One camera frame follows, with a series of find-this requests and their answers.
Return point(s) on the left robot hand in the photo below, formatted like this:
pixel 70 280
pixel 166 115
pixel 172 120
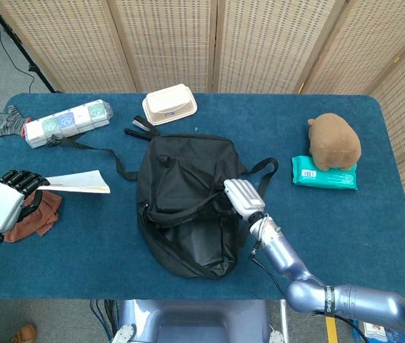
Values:
pixel 0 203

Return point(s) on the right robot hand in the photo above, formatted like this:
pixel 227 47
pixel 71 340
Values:
pixel 246 198

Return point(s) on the black backpack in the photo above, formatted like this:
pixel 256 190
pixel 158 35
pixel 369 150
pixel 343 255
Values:
pixel 188 243

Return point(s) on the white spiral notebook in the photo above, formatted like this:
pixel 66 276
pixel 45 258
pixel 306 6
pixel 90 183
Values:
pixel 84 182

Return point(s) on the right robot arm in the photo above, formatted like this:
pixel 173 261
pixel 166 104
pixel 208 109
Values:
pixel 359 300

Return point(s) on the brown cloth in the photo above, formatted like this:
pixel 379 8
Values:
pixel 45 214

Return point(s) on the grey knit glove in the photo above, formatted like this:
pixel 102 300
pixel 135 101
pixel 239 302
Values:
pixel 9 123

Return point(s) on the teal wet wipes pack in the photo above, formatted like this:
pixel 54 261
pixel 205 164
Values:
pixel 330 177

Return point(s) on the blue table cloth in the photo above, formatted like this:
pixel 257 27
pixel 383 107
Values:
pixel 330 232

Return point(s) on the white tissue pack box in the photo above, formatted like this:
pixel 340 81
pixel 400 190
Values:
pixel 66 125

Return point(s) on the brown plush toy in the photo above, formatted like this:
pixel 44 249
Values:
pixel 334 141

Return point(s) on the beige lunch box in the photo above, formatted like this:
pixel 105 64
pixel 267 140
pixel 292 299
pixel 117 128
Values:
pixel 168 103

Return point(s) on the black stapler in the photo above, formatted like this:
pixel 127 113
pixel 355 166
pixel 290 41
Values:
pixel 141 128

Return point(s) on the brown shoe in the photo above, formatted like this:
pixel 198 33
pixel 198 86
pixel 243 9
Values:
pixel 25 334

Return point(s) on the blue-grey robot torso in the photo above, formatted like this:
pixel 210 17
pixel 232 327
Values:
pixel 195 321

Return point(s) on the wicker folding screen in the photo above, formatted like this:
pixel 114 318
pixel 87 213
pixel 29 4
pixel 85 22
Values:
pixel 259 43

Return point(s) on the black tripod leg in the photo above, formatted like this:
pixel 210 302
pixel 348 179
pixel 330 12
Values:
pixel 20 48

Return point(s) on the blue storage box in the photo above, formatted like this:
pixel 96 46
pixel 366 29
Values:
pixel 373 330

